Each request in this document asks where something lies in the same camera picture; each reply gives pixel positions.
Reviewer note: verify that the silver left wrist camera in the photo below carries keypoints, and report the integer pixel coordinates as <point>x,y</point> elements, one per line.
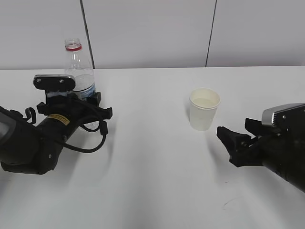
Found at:
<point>54,84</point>

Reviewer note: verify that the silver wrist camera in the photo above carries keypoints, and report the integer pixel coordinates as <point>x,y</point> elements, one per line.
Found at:
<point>287,116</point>
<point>54,84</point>

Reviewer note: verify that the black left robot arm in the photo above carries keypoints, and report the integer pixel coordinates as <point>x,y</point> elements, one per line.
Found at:
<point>32,143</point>

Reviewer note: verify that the white paper cup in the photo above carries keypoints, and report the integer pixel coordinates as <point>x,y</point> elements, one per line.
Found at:
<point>203,105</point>

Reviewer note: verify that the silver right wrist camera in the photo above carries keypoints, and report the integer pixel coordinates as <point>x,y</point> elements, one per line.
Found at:
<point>287,116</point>

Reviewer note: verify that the clear plastic water bottle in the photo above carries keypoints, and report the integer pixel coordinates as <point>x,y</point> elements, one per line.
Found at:
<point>79,65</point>

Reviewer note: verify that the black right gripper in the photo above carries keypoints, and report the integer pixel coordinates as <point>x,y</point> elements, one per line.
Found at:
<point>282,155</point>

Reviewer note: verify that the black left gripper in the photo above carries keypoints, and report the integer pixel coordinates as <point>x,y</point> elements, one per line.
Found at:
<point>86,114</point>

